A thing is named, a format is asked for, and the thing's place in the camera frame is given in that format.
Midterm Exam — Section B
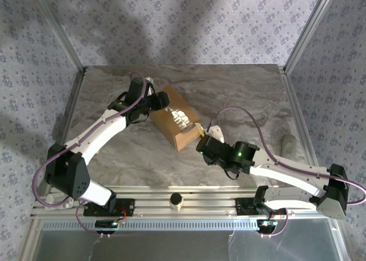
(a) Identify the aluminium corner post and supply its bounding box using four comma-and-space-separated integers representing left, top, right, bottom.
283, 0, 340, 73
28, 0, 88, 73

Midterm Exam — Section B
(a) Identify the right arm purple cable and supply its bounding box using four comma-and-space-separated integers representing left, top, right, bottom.
207, 106, 366, 239

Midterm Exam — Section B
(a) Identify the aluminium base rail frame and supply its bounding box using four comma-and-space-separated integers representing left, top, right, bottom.
30, 185, 344, 219

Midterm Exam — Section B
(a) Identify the left aluminium side rail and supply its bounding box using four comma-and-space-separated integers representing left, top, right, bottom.
35, 68, 86, 196

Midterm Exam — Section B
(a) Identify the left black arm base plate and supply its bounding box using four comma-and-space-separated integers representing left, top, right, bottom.
83, 198, 135, 217

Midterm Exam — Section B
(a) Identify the aluminium side rail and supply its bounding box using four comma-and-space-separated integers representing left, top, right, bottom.
35, 68, 86, 196
281, 66, 315, 170

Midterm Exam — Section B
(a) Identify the left small circuit board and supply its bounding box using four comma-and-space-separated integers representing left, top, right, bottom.
95, 219, 126, 235

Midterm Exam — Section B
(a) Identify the left aluminium corner post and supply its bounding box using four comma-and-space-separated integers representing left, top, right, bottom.
28, 0, 88, 73

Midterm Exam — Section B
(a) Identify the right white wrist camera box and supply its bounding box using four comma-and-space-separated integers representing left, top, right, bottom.
205, 125, 225, 144

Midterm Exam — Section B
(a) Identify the right aluminium side rail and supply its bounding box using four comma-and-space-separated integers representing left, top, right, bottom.
281, 66, 315, 170

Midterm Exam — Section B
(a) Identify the brown cardboard box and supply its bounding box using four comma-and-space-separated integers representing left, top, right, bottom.
150, 84, 201, 152

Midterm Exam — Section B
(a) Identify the small circuit board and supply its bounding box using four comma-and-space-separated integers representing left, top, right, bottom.
95, 219, 126, 235
256, 219, 278, 234

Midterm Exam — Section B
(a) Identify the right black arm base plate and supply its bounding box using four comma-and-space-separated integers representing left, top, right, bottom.
236, 197, 288, 216

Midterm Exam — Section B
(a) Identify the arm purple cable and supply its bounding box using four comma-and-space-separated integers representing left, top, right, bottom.
31, 71, 148, 239
207, 106, 366, 239

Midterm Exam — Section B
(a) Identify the grey metal panel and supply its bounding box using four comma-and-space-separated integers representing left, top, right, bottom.
34, 229, 347, 261

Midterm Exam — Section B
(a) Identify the right aluminium corner post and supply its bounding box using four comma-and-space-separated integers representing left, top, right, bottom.
283, 0, 340, 73

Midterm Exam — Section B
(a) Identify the right small circuit board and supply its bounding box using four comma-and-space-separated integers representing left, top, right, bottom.
256, 219, 278, 234

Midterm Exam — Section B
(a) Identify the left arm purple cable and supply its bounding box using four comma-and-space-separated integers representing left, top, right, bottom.
31, 71, 148, 239

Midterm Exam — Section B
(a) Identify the black knob white base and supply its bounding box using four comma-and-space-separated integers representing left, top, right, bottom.
169, 192, 184, 212

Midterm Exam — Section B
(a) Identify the grey slotted cable duct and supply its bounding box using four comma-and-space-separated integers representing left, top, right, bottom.
42, 218, 338, 231

